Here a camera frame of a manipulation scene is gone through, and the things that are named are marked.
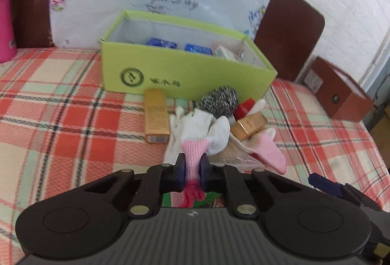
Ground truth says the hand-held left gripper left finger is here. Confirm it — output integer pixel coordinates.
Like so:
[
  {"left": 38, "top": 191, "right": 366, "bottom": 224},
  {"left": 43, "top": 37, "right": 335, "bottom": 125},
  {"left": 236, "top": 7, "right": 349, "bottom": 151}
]
[{"left": 81, "top": 153, "right": 187, "bottom": 218}]

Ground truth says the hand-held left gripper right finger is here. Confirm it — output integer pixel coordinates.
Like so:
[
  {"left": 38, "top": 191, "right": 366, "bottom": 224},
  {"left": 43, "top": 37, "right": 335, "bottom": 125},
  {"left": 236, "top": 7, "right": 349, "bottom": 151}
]
[{"left": 199, "top": 155, "right": 305, "bottom": 218}]

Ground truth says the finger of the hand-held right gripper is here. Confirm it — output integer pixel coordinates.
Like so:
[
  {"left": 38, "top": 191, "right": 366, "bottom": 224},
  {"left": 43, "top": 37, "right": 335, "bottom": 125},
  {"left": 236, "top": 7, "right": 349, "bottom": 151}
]
[{"left": 308, "top": 173, "right": 383, "bottom": 213}]

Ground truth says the steel wool scourer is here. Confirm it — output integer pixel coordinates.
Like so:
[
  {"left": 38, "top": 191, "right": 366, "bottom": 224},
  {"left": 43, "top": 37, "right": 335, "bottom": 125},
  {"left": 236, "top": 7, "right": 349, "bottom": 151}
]
[{"left": 199, "top": 85, "right": 240, "bottom": 116}]

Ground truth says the lime green cardboard box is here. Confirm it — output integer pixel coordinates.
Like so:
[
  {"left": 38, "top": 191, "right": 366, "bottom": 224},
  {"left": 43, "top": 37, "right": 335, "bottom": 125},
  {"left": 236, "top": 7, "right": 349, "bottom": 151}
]
[{"left": 100, "top": 9, "right": 278, "bottom": 101}]

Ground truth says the gold box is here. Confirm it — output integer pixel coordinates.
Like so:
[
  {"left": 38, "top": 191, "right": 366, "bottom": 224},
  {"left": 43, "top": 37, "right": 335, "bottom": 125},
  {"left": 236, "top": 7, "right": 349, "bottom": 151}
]
[
  {"left": 143, "top": 88, "right": 170, "bottom": 144},
  {"left": 230, "top": 111, "right": 269, "bottom": 142}
]

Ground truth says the brown shoe box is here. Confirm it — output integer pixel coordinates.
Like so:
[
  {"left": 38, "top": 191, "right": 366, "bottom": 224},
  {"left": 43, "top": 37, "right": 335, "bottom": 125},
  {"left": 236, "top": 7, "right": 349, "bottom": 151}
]
[{"left": 303, "top": 56, "right": 375, "bottom": 122}]

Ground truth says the white barcode box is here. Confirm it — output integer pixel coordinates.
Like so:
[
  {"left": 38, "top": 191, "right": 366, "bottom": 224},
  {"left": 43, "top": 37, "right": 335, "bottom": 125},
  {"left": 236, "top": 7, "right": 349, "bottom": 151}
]
[{"left": 213, "top": 44, "right": 241, "bottom": 61}]

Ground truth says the blue packet right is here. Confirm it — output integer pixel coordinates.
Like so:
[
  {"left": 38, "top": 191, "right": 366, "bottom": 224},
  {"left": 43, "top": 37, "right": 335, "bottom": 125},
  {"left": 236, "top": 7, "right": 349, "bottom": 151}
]
[{"left": 183, "top": 43, "right": 214, "bottom": 55}]

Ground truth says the blue patterned box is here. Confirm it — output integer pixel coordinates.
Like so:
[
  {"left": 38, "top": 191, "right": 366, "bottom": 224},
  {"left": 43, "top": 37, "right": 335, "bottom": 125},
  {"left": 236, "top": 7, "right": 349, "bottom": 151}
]
[{"left": 146, "top": 37, "right": 179, "bottom": 49}]

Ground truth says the plaid blanket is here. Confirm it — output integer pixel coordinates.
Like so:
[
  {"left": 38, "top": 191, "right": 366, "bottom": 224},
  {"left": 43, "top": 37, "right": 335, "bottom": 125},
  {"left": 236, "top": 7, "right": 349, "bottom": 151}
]
[{"left": 0, "top": 47, "right": 390, "bottom": 259}]

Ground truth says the brown wooden headboard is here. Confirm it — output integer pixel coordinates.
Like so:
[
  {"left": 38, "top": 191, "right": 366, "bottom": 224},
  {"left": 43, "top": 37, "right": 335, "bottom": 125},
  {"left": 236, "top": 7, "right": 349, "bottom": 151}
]
[{"left": 7, "top": 0, "right": 326, "bottom": 81}]

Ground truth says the pink thermos bottle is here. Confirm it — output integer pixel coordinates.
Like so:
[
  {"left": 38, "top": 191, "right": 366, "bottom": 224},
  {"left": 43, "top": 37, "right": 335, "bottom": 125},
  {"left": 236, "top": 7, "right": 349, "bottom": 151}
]
[{"left": 0, "top": 0, "right": 17, "bottom": 64}]

